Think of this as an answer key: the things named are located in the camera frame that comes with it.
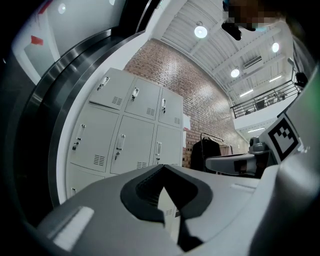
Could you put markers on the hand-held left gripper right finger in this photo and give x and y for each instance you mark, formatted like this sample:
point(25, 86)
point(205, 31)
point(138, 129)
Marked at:
point(225, 207)

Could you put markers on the grey metal locker cabinet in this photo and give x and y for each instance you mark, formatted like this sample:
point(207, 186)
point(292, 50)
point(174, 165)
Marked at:
point(135, 147)

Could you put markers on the black hanging coat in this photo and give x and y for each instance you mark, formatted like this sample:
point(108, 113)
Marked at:
point(205, 155)

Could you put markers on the black metal balcony railing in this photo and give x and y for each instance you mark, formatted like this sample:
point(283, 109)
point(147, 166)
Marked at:
point(272, 96)

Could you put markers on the person's dark clothing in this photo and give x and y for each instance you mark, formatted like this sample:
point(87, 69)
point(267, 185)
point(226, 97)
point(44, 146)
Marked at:
point(300, 22)

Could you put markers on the white air conditioner unit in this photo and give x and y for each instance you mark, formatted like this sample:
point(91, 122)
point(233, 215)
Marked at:
point(253, 62)

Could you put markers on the white paper sheet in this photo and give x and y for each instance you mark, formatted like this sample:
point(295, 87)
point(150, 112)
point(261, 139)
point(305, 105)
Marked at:
point(187, 122)

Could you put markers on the long ceiling light strip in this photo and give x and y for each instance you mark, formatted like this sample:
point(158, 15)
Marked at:
point(275, 79)
point(246, 93)
point(256, 130)

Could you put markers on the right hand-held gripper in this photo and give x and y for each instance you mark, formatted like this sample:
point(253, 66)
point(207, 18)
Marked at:
point(295, 190)

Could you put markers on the person's head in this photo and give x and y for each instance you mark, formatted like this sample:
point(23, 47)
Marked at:
point(250, 12)

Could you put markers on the white panel with red tape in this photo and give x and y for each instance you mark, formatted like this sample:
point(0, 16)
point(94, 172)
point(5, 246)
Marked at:
point(82, 20)

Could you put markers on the grey metal locker door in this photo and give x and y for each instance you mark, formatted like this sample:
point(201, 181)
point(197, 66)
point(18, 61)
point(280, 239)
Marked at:
point(115, 85)

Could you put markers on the round ceiling lamp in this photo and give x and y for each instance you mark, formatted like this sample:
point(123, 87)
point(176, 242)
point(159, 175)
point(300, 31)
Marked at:
point(235, 73)
point(275, 47)
point(200, 31)

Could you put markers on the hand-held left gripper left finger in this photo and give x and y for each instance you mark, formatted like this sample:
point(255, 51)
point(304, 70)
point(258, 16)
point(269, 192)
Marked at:
point(100, 225)

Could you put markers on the black clothes rack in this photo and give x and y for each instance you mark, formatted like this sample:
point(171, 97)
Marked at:
point(200, 140)

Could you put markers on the black head-worn camera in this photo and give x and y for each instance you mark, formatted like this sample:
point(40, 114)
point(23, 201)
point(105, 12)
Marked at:
point(233, 30)

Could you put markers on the beige hanging garment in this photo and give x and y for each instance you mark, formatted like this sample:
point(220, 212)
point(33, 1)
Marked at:
point(226, 150)

